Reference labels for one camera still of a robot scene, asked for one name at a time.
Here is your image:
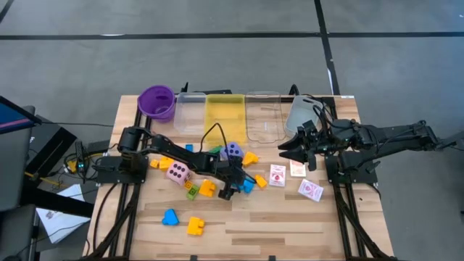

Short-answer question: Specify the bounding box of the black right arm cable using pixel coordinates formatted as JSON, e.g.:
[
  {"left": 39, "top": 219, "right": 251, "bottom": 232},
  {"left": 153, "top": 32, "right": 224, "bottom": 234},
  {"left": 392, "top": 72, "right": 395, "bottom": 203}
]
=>
[{"left": 304, "top": 93, "right": 340, "bottom": 131}]

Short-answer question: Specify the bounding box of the grey plastic bin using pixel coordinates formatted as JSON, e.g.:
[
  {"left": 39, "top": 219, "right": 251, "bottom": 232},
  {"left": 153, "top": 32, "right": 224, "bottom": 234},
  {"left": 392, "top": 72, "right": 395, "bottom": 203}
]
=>
[{"left": 283, "top": 95, "right": 324, "bottom": 138}]

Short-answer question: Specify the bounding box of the laptop with blue screen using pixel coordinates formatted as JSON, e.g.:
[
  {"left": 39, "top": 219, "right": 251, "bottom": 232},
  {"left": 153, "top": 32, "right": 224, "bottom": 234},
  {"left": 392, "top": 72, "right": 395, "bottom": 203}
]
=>
[{"left": 0, "top": 95, "right": 43, "bottom": 136}]

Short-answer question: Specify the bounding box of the pink foam die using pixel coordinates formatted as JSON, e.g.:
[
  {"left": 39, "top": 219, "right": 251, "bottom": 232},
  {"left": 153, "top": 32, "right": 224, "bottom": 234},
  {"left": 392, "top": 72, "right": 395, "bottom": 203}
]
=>
[{"left": 165, "top": 160, "right": 192, "bottom": 186}]

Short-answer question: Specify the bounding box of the black power adapter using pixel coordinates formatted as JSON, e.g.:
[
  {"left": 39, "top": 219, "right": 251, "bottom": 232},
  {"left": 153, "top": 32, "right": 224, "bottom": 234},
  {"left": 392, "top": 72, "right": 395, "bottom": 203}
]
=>
[{"left": 86, "top": 139, "right": 112, "bottom": 155}]

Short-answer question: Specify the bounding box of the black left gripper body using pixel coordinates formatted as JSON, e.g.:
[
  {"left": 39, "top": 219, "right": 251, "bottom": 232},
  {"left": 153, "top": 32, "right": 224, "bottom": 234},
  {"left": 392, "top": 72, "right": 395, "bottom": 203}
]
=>
[{"left": 213, "top": 159, "right": 247, "bottom": 201}]

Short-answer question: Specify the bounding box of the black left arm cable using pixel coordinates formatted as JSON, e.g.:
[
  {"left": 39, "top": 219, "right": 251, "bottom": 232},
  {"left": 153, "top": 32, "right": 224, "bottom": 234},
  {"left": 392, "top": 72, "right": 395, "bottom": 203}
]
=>
[{"left": 199, "top": 122, "right": 229, "bottom": 155}]

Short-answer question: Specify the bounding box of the blue plastic toy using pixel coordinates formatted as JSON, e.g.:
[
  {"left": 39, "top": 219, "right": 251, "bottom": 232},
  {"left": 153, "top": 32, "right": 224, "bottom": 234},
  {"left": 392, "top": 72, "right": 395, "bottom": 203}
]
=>
[{"left": 237, "top": 178, "right": 255, "bottom": 194}]

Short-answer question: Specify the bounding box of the yellow plastic bin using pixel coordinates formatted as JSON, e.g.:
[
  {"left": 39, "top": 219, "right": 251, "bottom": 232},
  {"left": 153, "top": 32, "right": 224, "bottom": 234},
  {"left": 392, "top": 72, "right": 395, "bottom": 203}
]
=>
[{"left": 204, "top": 94, "right": 248, "bottom": 146}]

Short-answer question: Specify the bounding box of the large clear plastic bin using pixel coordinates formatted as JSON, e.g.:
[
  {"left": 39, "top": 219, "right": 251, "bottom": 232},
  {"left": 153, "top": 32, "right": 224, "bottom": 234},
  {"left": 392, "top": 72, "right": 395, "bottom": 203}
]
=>
[{"left": 245, "top": 90, "right": 287, "bottom": 142}]

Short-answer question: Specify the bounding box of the white paper sheet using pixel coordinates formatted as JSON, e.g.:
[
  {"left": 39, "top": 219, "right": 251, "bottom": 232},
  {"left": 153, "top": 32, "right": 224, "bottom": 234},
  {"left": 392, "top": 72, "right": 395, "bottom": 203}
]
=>
[{"left": 35, "top": 183, "right": 92, "bottom": 244}]

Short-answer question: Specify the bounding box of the black aluminium support frame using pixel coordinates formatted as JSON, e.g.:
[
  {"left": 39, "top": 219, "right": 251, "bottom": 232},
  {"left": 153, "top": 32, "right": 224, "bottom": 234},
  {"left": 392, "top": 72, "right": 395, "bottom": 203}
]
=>
[
  {"left": 82, "top": 104, "right": 153, "bottom": 260},
  {"left": 318, "top": 94, "right": 396, "bottom": 260}
]

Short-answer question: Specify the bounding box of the blue heart toy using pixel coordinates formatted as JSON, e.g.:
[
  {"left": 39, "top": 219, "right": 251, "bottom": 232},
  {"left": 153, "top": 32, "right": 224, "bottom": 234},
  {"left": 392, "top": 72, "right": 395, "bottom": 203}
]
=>
[{"left": 161, "top": 208, "right": 181, "bottom": 226}]

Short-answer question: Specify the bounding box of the black box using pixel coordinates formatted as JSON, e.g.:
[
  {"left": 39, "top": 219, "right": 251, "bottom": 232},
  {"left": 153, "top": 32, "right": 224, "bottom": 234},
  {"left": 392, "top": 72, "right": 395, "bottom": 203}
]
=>
[{"left": 24, "top": 125, "right": 78, "bottom": 179}]

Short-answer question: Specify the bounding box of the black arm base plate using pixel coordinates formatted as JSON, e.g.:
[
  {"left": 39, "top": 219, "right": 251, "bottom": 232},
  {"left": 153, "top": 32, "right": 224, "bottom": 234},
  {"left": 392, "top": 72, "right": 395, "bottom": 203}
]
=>
[
  {"left": 324, "top": 152, "right": 378, "bottom": 184},
  {"left": 96, "top": 155, "right": 149, "bottom": 184}
]

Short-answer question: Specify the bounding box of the purple foam die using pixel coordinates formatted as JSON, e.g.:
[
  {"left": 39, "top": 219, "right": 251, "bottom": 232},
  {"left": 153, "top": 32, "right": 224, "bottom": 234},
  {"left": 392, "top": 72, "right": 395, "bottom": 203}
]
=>
[{"left": 220, "top": 141, "right": 244, "bottom": 162}]

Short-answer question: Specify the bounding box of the orange back playing card box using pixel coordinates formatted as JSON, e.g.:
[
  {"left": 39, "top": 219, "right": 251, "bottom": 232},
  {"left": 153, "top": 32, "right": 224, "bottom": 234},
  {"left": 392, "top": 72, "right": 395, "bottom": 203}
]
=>
[{"left": 289, "top": 159, "right": 307, "bottom": 178}]

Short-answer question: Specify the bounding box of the black power strip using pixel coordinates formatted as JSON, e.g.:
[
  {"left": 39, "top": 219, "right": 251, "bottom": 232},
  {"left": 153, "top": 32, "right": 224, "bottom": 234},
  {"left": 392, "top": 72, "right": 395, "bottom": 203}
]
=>
[{"left": 74, "top": 140, "right": 88, "bottom": 174}]

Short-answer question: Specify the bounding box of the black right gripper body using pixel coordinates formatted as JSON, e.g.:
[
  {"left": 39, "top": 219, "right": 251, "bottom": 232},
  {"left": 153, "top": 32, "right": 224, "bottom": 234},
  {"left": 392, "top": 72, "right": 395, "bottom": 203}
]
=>
[{"left": 297, "top": 119, "right": 329, "bottom": 172}]

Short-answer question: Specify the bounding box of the pink pattern playing card box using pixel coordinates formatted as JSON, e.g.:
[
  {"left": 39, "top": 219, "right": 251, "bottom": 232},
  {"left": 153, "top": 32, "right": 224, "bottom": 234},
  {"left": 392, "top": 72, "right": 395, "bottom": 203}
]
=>
[{"left": 297, "top": 178, "right": 324, "bottom": 203}]

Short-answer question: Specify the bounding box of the purple plastic bucket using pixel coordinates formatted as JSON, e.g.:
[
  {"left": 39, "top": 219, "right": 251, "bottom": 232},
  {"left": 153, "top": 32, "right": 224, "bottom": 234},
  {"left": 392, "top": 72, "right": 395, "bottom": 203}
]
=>
[{"left": 137, "top": 85, "right": 178, "bottom": 123}]

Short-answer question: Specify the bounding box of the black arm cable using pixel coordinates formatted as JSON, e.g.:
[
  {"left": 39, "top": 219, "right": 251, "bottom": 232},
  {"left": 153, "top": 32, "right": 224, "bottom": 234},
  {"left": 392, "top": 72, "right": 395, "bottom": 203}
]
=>
[
  {"left": 199, "top": 122, "right": 229, "bottom": 155},
  {"left": 304, "top": 93, "right": 340, "bottom": 131}
]

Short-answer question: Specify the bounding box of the dark side furniture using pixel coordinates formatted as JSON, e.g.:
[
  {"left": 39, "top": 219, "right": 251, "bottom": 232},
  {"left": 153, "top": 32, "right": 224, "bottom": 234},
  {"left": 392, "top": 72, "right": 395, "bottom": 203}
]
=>
[{"left": 0, "top": 105, "right": 37, "bottom": 213}]

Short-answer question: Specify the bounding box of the small clear plastic bin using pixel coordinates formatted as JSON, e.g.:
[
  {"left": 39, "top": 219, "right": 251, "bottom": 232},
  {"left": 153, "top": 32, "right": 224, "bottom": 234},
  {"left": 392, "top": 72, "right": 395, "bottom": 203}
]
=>
[{"left": 173, "top": 92, "right": 208, "bottom": 135}]

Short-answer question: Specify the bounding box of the red emblem playing card box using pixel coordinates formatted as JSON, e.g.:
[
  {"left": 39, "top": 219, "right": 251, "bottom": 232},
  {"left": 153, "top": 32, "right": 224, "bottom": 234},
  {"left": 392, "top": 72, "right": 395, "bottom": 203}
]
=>
[{"left": 268, "top": 164, "right": 287, "bottom": 188}]

